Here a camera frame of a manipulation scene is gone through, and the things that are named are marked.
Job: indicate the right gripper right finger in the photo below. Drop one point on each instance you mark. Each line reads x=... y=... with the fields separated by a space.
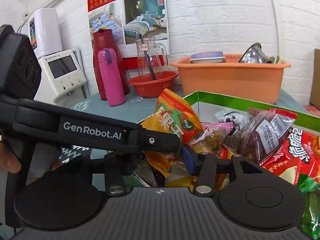
x=204 y=166

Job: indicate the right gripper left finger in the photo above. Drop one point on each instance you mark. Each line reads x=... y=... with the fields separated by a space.
x=118 y=173

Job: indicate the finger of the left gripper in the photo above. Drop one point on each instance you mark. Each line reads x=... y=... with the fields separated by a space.
x=158 y=141

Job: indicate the pink clear snack bag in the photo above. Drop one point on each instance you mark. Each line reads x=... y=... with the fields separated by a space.
x=211 y=138

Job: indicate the orange dried fruit bag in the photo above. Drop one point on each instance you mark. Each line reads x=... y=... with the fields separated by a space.
x=172 y=115

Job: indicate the dark prune snack bag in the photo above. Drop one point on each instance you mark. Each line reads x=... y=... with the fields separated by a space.
x=263 y=133

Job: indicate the red bag with yellow label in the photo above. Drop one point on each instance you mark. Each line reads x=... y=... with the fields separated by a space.
x=299 y=154

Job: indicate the small green candy packet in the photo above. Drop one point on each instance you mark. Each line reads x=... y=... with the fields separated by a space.
x=309 y=222

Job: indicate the white snack bag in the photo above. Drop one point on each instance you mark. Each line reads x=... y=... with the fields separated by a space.
x=238 y=119

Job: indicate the person's left hand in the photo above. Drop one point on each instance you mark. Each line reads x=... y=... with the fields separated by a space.
x=10 y=159

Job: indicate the red plastic basket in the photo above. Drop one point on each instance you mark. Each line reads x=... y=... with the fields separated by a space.
x=148 y=88

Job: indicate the white water dispenser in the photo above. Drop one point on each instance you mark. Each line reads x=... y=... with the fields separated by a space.
x=62 y=80

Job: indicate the pink thermos bottle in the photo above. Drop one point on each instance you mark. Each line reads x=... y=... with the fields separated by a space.
x=110 y=74

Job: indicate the green cardboard snack box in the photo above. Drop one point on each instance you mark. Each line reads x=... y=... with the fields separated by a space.
x=215 y=103

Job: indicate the clear glass pitcher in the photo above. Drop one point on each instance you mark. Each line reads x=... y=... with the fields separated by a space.
x=152 y=58

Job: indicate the white water purifier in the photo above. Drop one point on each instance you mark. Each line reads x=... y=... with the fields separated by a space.
x=43 y=31

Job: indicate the orange plastic basin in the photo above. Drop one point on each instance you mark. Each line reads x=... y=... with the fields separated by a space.
x=253 y=81

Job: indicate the blue lid in basin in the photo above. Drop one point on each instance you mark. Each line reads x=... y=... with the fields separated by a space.
x=208 y=57

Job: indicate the dark red thermos jug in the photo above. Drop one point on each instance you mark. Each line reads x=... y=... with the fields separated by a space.
x=103 y=38

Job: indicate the steel bowl in basin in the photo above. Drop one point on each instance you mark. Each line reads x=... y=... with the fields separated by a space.
x=254 y=54

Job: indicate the bedding photo poster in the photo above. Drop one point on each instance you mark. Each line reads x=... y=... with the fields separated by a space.
x=131 y=20

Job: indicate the brown cardboard box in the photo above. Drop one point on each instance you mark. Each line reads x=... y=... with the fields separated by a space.
x=315 y=91

